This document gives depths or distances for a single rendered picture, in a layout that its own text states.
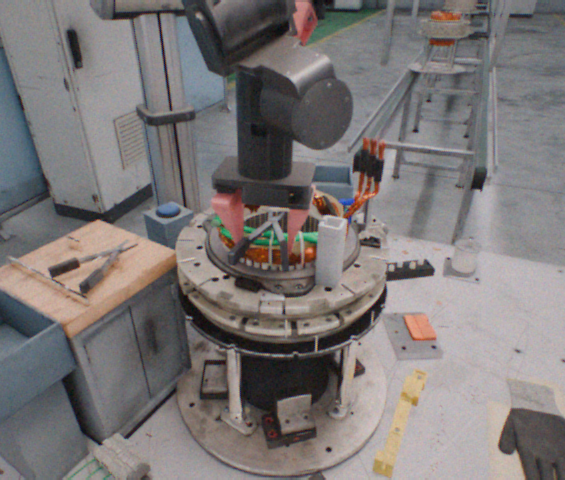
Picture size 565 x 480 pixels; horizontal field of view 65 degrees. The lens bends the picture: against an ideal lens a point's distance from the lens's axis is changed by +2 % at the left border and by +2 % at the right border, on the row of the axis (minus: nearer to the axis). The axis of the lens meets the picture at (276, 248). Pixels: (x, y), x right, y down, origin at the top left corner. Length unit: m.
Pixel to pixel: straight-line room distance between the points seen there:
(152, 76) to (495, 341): 0.90
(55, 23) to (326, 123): 2.42
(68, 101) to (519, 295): 2.40
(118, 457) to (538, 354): 0.80
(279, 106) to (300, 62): 0.04
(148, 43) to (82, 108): 1.83
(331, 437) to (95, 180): 2.43
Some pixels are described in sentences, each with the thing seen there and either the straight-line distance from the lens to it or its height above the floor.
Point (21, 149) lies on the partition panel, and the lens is 3.23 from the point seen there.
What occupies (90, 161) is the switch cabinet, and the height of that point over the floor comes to 0.44.
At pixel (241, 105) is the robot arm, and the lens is 0.44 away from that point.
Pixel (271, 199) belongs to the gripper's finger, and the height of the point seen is 1.25.
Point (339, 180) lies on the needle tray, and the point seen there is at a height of 1.03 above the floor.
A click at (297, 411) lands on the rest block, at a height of 0.84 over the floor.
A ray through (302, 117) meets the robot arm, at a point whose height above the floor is 1.35.
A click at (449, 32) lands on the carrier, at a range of 3.43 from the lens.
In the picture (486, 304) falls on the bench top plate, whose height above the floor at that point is 0.78.
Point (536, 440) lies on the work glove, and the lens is 0.88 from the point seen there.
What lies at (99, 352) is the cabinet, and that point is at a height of 0.98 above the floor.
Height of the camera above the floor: 1.45
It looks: 33 degrees down
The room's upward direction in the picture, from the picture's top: straight up
